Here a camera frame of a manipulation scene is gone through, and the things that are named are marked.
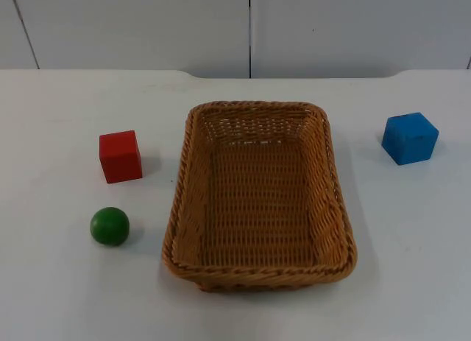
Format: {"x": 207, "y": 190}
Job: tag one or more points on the pale brown wicker basket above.
{"x": 257, "y": 201}

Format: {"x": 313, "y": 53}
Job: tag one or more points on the red cube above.
{"x": 120, "y": 157}

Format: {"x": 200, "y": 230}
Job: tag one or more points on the blue cube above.
{"x": 409, "y": 139}

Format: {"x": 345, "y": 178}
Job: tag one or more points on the green ball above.
{"x": 109, "y": 225}

